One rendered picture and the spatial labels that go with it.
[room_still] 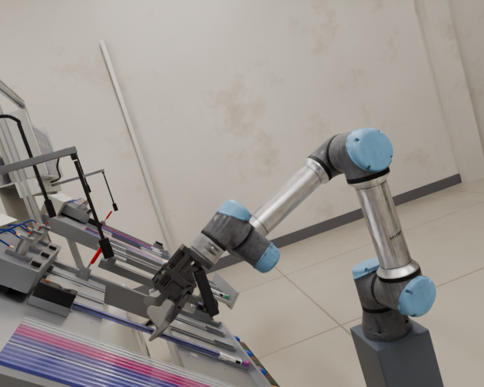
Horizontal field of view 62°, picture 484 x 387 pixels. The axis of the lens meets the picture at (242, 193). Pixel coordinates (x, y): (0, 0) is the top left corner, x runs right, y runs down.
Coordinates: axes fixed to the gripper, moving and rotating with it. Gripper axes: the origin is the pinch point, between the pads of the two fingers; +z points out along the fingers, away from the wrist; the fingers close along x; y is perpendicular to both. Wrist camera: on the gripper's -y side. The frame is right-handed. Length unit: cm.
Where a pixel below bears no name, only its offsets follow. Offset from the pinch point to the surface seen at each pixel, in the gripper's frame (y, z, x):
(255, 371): -24.3, -7.2, 5.0
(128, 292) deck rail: 4.3, 1.7, -30.1
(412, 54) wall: -131, -359, -308
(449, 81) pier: -182, -360, -293
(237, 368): -21.7, -4.8, 1.9
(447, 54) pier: -160, -381, -292
